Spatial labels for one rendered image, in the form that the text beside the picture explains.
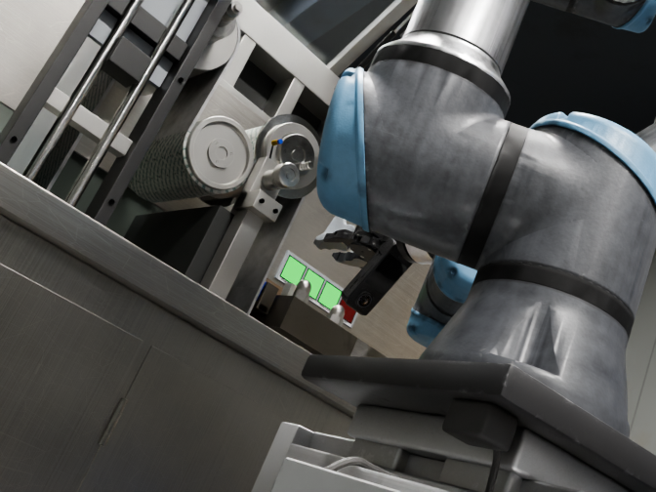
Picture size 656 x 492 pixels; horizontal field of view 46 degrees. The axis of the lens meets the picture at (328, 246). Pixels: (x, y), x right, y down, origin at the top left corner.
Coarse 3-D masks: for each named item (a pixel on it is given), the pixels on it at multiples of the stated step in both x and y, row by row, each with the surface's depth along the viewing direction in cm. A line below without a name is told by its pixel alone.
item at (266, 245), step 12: (288, 204) 140; (300, 204) 138; (288, 216) 138; (264, 228) 142; (276, 228) 139; (288, 228) 136; (264, 240) 140; (276, 240) 136; (252, 252) 140; (264, 252) 137; (276, 252) 134; (252, 264) 138; (264, 264) 135; (240, 276) 139; (252, 276) 136; (264, 276) 133
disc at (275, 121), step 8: (272, 120) 134; (280, 120) 135; (288, 120) 136; (296, 120) 137; (304, 120) 138; (264, 128) 133; (272, 128) 134; (312, 128) 139; (264, 136) 133; (256, 144) 132; (264, 144) 133; (256, 152) 132; (256, 160) 132; (312, 184) 139; (280, 192) 134; (288, 192) 136; (296, 192) 136; (304, 192) 138
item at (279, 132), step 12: (276, 132) 133; (288, 132) 135; (300, 132) 136; (312, 144) 138; (264, 156) 132; (252, 168) 136; (312, 168) 138; (300, 180) 136; (312, 180) 138; (228, 192) 148; (240, 192) 146
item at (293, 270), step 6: (288, 264) 174; (294, 264) 175; (300, 264) 176; (288, 270) 174; (294, 270) 175; (300, 270) 176; (282, 276) 173; (288, 276) 174; (294, 276) 175; (300, 276) 176; (294, 282) 175
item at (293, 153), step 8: (288, 136) 133; (296, 136) 134; (304, 136) 136; (280, 144) 133; (288, 144) 133; (296, 144) 134; (304, 144) 135; (280, 152) 132; (288, 152) 133; (296, 152) 134; (304, 152) 136; (312, 152) 136; (280, 160) 132; (288, 160) 133; (296, 160) 134; (304, 160) 135; (312, 160) 136
